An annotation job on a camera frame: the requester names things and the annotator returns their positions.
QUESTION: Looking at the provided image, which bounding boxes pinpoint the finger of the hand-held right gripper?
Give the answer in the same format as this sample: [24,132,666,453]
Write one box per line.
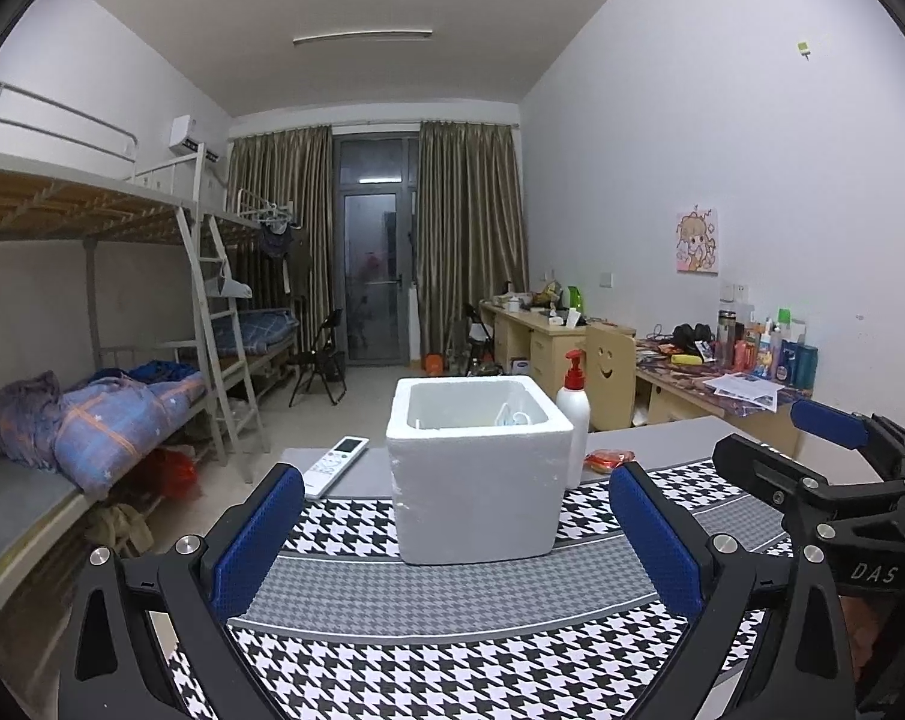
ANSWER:
[711,433,874,541]
[790,397,905,490]

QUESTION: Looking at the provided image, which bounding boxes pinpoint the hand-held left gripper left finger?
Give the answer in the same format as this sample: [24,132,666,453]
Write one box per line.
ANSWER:
[56,463,307,720]

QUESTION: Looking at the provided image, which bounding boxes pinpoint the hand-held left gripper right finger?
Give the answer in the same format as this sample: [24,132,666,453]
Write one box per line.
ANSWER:
[609,461,859,720]

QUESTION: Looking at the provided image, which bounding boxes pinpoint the white foam box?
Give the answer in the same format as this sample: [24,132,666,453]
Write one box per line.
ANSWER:
[386,376,576,565]

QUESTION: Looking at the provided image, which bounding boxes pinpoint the printed paper sheets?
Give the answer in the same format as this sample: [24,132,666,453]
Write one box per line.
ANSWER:
[703,371,786,413]

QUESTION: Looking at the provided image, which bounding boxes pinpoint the row of toiletry bottles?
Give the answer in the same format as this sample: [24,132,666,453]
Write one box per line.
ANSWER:
[717,306,820,389]

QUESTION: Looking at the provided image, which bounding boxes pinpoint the red snack packet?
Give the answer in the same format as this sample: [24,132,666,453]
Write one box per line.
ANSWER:
[583,448,638,476]

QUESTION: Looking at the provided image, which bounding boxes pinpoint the white remote control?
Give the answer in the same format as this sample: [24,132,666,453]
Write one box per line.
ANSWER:
[302,435,370,500]

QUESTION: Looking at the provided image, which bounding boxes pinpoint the red bag under bed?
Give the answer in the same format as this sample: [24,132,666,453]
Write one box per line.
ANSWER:
[156,450,199,497]

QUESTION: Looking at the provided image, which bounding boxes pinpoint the cluttered wooden desk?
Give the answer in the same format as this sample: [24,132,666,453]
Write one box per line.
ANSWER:
[633,336,815,460]

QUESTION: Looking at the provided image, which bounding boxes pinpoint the white pump bottle red top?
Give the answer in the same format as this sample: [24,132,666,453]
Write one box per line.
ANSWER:
[556,349,593,490]

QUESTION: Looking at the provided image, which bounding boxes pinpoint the black headphones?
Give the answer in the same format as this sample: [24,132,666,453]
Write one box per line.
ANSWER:
[672,322,716,353]

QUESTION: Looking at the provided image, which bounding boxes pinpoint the wooden chair smiley cutout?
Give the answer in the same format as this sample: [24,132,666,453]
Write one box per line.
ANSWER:
[586,324,638,433]

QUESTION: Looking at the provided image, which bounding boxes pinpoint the blue checked quilt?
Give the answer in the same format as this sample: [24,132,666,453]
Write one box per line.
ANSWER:
[0,370,208,497]

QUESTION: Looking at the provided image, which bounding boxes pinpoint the black folding chair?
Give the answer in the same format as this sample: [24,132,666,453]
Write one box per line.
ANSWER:
[287,307,349,407]

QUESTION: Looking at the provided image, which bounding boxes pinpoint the blue mattress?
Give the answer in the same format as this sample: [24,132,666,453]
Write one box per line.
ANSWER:
[238,307,301,358]

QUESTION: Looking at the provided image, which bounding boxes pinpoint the white bed ladder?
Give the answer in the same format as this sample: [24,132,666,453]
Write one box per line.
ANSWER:
[175,150,271,482]

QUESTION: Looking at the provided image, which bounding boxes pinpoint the houndstooth table cloth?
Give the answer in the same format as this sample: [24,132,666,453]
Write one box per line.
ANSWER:
[167,457,808,720]

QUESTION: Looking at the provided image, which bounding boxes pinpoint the wooden desk with drawers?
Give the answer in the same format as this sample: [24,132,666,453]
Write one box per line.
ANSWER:
[480,300,598,400]

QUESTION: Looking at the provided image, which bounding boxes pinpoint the hanging dark clothes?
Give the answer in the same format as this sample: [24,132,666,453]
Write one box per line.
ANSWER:
[256,221,313,295]

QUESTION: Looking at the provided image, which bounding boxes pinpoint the glass balcony door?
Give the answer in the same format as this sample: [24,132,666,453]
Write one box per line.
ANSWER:
[332,136,422,367]

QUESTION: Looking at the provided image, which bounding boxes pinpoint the brown curtain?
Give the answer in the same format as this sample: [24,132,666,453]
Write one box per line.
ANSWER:
[418,120,529,362]
[227,126,335,370]

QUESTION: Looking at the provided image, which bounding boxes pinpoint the white metal bunk bed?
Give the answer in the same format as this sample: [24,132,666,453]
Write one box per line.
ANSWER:
[0,82,305,511]

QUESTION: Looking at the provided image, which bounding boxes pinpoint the white air conditioner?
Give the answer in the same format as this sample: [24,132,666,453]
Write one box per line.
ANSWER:
[169,115,221,163]

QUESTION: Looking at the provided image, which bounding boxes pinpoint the ceiling tube light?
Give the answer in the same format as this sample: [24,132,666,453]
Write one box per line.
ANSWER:
[293,28,433,47]

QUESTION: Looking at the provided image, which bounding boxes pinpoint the cartoon wall poster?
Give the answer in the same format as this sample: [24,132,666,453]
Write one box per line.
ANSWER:
[675,204,723,274]

